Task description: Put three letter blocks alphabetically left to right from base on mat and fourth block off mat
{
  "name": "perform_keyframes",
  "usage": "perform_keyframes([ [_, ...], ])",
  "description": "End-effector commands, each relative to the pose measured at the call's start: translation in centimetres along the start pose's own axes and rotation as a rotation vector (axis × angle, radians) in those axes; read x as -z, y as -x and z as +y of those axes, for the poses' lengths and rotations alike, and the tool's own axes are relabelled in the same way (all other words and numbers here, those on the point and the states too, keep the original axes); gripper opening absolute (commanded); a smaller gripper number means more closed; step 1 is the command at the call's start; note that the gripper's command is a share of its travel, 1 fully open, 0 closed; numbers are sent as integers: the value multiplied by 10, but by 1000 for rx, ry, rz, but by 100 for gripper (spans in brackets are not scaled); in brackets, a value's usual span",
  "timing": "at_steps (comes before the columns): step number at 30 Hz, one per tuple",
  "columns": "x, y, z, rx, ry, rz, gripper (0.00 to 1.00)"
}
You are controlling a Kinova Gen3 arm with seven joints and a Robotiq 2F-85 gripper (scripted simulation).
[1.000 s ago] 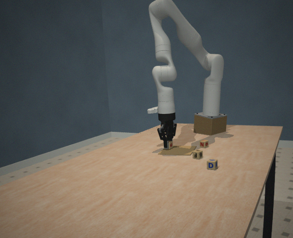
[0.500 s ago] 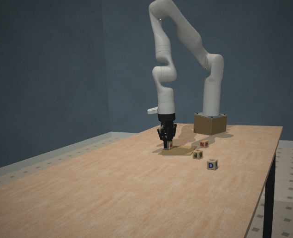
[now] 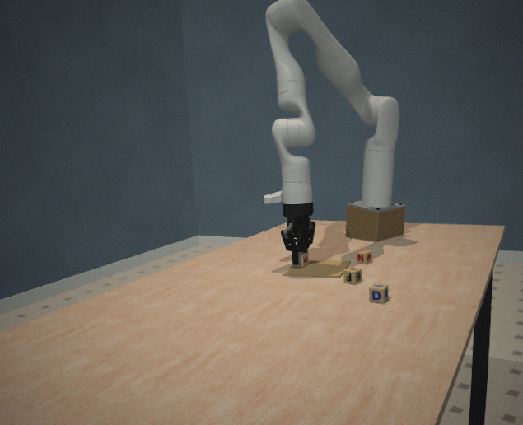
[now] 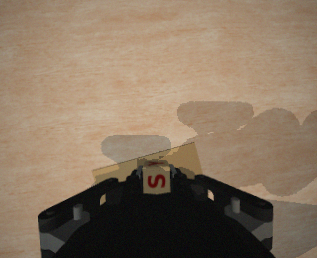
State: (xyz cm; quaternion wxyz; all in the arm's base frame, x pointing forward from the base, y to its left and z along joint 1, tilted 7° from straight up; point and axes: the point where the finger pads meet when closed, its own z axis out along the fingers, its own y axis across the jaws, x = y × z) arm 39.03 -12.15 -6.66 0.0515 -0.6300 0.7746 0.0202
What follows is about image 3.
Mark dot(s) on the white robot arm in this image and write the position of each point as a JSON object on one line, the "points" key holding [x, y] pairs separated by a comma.
{"points": [[284, 18]]}

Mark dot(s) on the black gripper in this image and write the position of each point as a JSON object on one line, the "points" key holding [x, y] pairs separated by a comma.
{"points": [[298, 225]]}

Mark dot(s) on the tan square mat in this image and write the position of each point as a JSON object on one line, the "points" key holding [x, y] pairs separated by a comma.
{"points": [[319, 268]]}

